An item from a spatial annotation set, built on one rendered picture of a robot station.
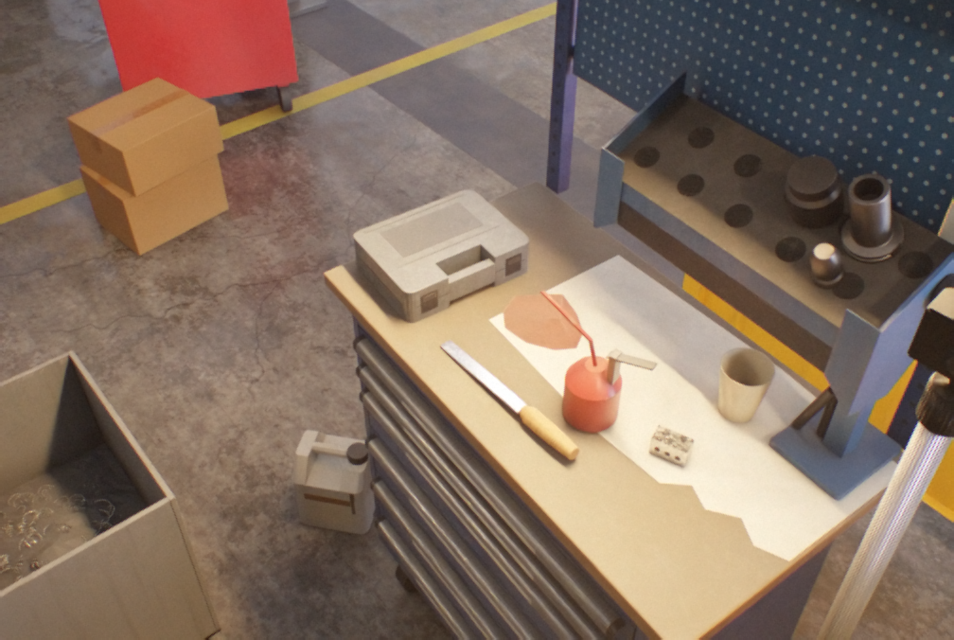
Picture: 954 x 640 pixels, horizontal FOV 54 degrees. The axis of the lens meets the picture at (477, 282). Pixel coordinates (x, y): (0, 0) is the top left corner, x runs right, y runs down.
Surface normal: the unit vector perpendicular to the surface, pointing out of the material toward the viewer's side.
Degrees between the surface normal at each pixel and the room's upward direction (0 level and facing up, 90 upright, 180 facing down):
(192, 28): 90
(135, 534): 90
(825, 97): 90
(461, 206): 0
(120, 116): 0
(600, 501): 0
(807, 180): 28
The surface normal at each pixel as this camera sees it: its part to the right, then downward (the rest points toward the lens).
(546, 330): -0.22, -0.19
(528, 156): 0.00, -0.76
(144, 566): 0.64, 0.50
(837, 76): -0.81, 0.39
